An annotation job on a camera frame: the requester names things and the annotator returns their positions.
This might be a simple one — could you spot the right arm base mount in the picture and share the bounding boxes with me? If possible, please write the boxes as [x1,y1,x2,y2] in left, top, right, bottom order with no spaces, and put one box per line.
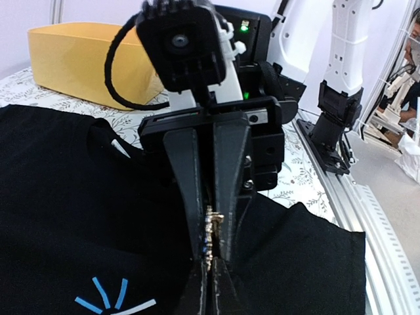
[297,81,363,175]

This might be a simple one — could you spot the black t-shirt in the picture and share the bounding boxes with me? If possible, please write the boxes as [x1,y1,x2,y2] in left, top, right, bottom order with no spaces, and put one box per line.
[1,105,366,314]

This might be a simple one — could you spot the sparkling brooch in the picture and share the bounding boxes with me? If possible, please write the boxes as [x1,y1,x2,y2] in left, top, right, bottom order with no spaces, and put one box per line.
[203,205,224,274]

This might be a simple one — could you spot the yellow plastic basket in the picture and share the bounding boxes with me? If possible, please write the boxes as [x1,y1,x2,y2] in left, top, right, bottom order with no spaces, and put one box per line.
[28,22,164,110]

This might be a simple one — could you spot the floral tablecloth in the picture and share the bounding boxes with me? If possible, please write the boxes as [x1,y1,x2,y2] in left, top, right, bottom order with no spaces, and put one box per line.
[1,68,337,224]

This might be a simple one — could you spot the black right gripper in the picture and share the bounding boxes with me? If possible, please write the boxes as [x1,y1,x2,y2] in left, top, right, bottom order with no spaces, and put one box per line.
[137,5,308,262]

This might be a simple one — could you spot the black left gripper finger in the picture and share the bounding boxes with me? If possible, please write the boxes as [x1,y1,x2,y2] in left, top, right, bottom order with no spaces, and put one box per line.
[209,258,246,315]
[178,261,207,315]
[163,128,205,261]

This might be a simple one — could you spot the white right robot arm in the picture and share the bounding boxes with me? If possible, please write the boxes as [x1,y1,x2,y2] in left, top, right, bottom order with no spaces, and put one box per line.
[135,1,371,261]

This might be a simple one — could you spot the aluminium front rail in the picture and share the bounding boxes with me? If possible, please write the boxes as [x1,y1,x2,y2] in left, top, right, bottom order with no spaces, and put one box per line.
[291,110,420,315]

